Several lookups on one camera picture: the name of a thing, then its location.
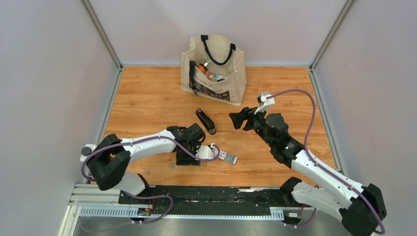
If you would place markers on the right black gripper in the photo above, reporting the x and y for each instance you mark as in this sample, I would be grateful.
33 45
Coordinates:
246 114

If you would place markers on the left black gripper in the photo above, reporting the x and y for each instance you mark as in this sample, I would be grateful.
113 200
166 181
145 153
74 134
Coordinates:
182 161

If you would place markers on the black stapler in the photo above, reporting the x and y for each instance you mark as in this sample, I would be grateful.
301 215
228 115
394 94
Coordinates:
206 121

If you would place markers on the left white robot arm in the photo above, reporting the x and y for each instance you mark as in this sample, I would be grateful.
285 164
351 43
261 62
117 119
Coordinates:
108 161

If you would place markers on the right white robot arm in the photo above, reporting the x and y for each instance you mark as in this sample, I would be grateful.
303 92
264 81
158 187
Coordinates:
359 208

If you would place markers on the staple box with staples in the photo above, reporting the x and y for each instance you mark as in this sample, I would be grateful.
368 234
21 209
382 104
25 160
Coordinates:
227 157

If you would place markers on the packaged items in bag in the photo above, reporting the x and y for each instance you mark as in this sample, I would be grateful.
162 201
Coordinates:
215 78

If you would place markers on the beige canvas tote bag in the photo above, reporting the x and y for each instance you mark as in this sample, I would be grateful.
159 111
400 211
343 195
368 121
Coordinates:
224 58

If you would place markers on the orange capped bottle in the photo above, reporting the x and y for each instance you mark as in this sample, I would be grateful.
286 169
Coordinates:
203 67

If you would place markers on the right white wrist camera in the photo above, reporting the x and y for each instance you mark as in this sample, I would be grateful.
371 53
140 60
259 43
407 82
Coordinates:
265 101

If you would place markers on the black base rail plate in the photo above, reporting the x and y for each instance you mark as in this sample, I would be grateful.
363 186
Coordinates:
212 200

